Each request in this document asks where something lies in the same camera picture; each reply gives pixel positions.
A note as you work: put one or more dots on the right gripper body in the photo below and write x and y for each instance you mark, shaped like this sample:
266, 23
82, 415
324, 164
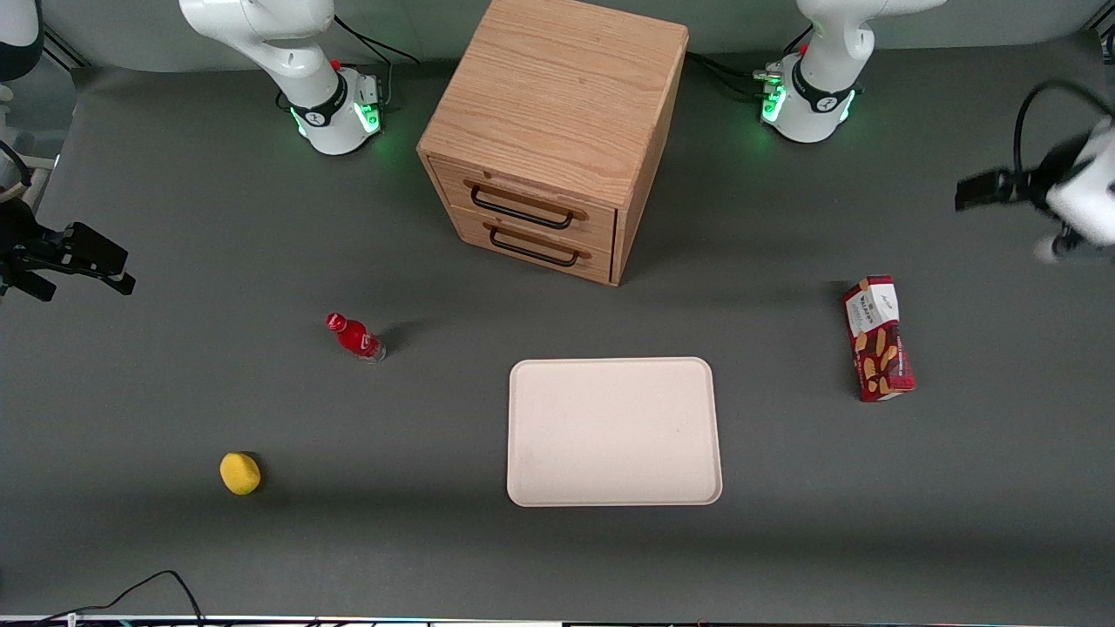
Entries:
19, 237

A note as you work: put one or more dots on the red cookie box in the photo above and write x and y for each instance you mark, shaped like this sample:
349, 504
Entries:
878, 344

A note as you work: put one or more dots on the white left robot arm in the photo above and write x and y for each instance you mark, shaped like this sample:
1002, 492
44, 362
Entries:
823, 78

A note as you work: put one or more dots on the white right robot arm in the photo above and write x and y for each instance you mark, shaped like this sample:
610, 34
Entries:
300, 61

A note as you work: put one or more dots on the beige plastic tray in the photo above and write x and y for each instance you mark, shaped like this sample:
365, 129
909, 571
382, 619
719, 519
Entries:
610, 431

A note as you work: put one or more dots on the yellow lemon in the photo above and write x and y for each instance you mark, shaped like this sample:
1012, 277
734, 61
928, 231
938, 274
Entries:
239, 474

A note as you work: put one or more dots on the red drink bottle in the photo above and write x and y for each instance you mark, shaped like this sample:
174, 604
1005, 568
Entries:
355, 338

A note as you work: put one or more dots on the wooden drawer front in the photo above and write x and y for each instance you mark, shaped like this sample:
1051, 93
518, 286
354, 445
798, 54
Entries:
523, 187
601, 261

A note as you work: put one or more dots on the wooden drawer cabinet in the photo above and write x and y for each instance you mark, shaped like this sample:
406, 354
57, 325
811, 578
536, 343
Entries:
566, 87

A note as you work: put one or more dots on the dark left wrist camera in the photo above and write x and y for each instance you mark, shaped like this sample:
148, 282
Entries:
984, 189

